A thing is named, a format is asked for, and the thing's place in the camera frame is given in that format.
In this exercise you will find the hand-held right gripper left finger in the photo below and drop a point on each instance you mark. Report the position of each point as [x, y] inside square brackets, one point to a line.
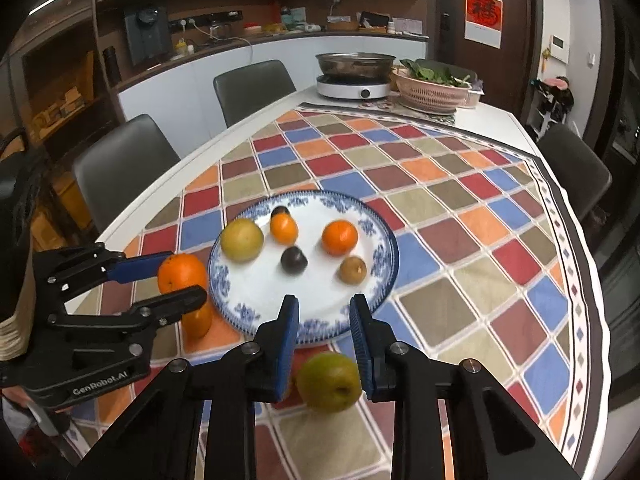
[286, 345]

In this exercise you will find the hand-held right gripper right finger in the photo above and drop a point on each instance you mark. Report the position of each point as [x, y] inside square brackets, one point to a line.
[361, 345]

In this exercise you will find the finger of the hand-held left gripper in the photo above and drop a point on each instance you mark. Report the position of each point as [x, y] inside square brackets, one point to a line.
[135, 267]
[170, 304]

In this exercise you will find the yellow-green pear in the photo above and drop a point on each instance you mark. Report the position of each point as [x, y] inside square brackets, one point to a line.
[242, 240]
[327, 380]

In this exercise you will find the blue-rimmed white plate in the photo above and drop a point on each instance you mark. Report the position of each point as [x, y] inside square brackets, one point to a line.
[320, 282]

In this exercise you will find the brown round fruit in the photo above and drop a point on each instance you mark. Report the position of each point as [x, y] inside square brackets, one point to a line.
[353, 269]

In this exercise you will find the dark purple plum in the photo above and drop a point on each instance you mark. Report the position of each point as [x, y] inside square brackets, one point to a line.
[278, 211]
[293, 260]

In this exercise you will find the small orange tangerine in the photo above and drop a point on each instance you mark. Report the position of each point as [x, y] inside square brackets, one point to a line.
[284, 229]

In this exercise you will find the grey dining chair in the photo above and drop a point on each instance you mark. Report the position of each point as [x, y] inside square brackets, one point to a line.
[572, 165]
[252, 87]
[120, 165]

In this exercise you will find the colourful checked tablecloth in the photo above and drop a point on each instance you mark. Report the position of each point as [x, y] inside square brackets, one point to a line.
[450, 240]

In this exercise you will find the white base cabinet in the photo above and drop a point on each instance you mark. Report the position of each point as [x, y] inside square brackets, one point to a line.
[200, 75]

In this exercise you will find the black thermos bottle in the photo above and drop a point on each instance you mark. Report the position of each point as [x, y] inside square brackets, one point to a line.
[111, 64]

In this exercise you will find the patterned placemat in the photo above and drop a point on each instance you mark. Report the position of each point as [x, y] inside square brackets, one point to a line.
[380, 106]

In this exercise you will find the white induction cooker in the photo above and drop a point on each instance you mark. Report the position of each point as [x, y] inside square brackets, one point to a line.
[352, 90]

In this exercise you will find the pink colander basket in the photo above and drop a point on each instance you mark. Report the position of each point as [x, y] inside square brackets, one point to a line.
[430, 95]

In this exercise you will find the steel pot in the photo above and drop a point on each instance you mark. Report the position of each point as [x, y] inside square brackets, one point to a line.
[355, 65]

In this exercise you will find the green leafy vegetables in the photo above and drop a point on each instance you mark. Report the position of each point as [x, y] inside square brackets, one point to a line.
[430, 72]

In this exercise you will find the gooseneck desk lamp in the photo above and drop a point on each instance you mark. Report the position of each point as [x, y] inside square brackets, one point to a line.
[334, 7]

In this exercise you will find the dark glass sliding door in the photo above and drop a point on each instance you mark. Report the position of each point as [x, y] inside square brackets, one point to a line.
[625, 135]

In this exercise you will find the dark brown door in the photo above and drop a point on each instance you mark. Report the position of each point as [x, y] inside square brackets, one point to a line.
[520, 35]

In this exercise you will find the white intercom panel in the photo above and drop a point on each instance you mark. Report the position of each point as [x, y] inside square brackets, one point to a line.
[558, 48]

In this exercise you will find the red and white wall calendar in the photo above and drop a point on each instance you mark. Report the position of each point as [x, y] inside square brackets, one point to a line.
[483, 10]

